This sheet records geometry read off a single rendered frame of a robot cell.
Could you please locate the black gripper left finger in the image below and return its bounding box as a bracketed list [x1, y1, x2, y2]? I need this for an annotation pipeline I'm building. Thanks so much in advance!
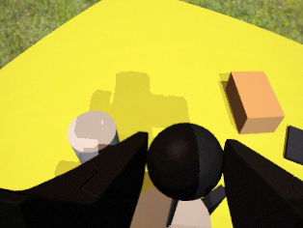
[0, 130, 149, 228]

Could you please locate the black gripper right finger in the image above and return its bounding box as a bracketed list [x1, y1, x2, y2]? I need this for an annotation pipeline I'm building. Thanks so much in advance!
[222, 138, 303, 228]

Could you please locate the orange block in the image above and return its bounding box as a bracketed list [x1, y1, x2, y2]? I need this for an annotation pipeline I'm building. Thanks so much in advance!
[225, 71, 285, 134]

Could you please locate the grey rectangular block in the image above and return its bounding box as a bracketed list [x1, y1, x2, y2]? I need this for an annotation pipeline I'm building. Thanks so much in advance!
[284, 126, 303, 165]

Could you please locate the brown cylinder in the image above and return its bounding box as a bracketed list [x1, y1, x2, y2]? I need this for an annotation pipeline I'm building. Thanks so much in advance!
[67, 111, 120, 163]

